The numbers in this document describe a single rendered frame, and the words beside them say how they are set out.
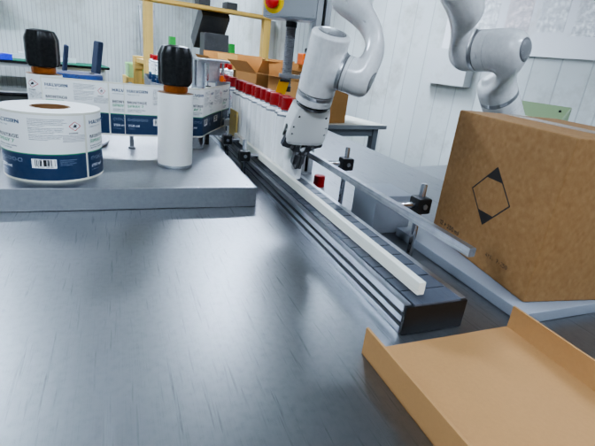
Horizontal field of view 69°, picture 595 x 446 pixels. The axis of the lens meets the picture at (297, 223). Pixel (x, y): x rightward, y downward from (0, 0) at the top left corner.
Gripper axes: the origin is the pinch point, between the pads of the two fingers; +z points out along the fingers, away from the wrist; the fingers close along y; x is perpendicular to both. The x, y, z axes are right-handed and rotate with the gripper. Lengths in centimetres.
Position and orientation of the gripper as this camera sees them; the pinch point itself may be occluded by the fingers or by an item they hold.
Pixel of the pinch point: (297, 159)
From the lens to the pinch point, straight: 110.0
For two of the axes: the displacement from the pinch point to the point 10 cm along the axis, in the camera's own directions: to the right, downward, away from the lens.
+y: -9.3, 0.3, -3.8
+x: 3.0, 6.6, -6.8
